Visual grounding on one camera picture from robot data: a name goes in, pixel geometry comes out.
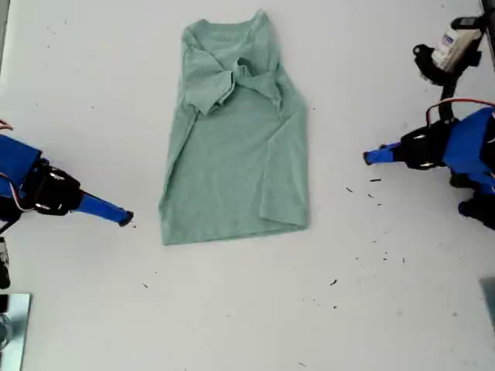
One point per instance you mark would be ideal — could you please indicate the green t-shirt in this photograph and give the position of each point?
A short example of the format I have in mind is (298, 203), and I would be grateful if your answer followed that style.
(232, 154)

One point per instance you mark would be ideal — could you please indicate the shiny metal plate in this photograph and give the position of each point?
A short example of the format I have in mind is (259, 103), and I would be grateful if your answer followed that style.
(17, 332)

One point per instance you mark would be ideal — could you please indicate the black camera stalk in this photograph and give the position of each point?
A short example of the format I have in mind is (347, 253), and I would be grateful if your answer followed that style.
(448, 104)

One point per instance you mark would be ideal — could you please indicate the black camera box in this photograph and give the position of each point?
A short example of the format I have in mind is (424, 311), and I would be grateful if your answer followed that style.
(4, 266)

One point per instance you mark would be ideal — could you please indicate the white labelled camera box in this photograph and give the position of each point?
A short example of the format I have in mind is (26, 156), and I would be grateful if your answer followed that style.
(454, 46)

